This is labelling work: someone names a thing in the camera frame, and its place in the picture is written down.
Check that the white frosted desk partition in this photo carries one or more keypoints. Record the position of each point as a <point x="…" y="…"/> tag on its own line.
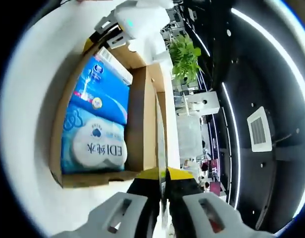
<point x="189" y="136"/>

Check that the green potted plant white pot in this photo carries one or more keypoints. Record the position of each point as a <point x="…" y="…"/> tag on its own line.
<point x="184" y="57"/>

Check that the white barcode carton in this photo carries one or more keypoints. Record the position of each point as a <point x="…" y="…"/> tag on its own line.
<point x="115" y="65"/>

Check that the dark wall screen red graphics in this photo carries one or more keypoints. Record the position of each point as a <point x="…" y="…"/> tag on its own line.
<point x="214" y="165"/>

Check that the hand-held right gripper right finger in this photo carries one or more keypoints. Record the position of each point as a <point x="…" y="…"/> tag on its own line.
<point x="231" y="223"/>

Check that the blue soft tissue pack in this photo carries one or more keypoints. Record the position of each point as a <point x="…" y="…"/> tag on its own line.
<point x="103" y="91"/>

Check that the magenta red wall screen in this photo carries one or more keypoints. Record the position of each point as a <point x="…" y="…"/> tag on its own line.
<point x="215" y="187"/>

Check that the light blue wet wipes pack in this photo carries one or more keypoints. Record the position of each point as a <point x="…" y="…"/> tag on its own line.
<point x="68" y="148"/>

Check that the white ceiling light strips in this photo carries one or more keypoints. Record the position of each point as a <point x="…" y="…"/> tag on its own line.
<point x="266" y="30"/>

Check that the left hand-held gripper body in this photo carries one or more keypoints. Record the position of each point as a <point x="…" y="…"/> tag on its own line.
<point x="140" y="19"/>

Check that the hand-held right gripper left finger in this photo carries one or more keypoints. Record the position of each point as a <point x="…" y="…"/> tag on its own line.
<point x="98" y="218"/>

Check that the white ceiling air conditioner vent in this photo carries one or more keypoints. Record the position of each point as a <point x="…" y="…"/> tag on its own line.
<point x="257" y="129"/>

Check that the brown cardboard shoe box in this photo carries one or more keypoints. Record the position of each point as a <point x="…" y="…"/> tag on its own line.
<point x="140" y="119"/>

